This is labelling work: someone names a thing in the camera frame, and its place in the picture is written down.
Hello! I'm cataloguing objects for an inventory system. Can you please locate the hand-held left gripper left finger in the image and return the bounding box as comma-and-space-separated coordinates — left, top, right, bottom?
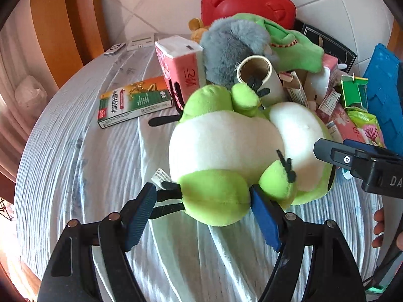
38, 182, 158, 302

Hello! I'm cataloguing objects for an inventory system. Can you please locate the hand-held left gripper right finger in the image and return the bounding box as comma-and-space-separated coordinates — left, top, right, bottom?
249, 185, 369, 302

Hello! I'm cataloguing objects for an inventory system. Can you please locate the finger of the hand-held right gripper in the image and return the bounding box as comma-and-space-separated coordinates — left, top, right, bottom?
313, 138, 375, 177
343, 138, 402, 158

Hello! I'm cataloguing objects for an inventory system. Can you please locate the blue plastic crate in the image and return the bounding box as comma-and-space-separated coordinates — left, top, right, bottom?
362, 43, 403, 155

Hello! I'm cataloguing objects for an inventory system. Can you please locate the green frog plush toy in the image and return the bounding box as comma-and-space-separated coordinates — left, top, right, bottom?
149, 83, 298, 227
267, 102, 336, 206

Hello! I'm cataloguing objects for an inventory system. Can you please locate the person's right hand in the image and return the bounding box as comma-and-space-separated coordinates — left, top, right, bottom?
372, 208, 387, 249

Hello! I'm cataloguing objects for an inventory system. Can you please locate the green pink floral packet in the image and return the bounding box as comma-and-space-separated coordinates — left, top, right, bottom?
346, 107, 386, 148

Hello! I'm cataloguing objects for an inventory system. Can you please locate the small white pink box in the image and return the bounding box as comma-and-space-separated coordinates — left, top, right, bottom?
316, 90, 342, 120

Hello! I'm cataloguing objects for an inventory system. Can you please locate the green cardboard box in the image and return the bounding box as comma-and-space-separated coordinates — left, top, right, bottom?
340, 74, 369, 110

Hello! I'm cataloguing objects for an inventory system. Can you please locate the pink tissue pack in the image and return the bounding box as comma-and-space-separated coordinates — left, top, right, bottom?
304, 53, 339, 104

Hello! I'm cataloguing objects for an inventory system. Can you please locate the cardboard tube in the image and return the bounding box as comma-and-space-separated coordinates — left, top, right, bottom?
236, 55, 288, 107

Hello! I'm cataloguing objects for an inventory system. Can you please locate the black cardboard box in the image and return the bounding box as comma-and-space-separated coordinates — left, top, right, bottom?
300, 20, 358, 70

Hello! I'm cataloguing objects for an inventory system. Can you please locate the green orange medicine box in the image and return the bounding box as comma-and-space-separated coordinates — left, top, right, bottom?
97, 76, 173, 129

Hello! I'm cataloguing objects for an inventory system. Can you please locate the grey plush toy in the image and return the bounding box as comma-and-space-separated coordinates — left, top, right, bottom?
200, 19, 281, 85

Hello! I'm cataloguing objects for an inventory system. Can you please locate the pink white tissue box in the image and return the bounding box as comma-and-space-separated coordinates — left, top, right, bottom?
154, 36, 205, 114

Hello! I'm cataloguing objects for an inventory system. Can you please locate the clear plastic bag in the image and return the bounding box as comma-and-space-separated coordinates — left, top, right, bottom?
14, 75, 48, 114

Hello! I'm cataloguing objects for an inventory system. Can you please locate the white remote control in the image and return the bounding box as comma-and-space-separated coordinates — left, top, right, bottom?
104, 42, 126, 56

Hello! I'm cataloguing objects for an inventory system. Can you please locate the red plastic carry case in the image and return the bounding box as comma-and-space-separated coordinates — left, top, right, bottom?
201, 0, 296, 33

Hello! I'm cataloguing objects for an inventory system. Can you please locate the white flat device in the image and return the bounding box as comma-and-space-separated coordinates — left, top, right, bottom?
126, 33, 156, 52

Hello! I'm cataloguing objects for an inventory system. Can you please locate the small brown plush toy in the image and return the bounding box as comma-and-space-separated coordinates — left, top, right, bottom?
188, 17, 210, 41

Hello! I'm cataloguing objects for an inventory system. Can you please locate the wooden wall trim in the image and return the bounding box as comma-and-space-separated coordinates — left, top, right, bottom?
30, 0, 109, 89

